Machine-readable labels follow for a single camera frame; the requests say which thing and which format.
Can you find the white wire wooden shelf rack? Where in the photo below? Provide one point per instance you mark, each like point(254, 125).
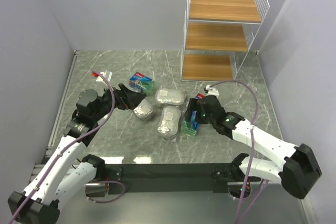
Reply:
point(217, 37)

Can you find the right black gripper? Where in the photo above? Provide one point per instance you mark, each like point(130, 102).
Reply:
point(196, 107)

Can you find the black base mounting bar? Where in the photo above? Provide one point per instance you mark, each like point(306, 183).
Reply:
point(156, 178)

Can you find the silver sponge pack top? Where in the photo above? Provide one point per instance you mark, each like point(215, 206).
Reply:
point(173, 97)

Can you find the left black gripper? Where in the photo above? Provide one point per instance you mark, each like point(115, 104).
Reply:
point(122, 97)

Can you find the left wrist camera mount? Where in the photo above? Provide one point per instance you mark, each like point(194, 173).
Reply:
point(106, 74)

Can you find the silver sponge pack lower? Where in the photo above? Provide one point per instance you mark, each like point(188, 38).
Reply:
point(168, 126)

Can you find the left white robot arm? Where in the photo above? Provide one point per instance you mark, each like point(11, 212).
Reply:
point(42, 200)

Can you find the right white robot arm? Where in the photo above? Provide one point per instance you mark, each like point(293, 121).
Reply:
point(294, 167)

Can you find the blue green sponge pack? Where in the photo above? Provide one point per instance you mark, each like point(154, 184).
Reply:
point(142, 83)
point(199, 96)
point(190, 128)

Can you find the aluminium rail frame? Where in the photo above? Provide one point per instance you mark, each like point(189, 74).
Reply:
point(51, 142)

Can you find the silver sponge pack left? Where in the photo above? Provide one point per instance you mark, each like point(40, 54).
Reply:
point(145, 110)

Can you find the silver sponge pack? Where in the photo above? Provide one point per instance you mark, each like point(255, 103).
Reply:
point(173, 97)
point(145, 110)
point(168, 126)

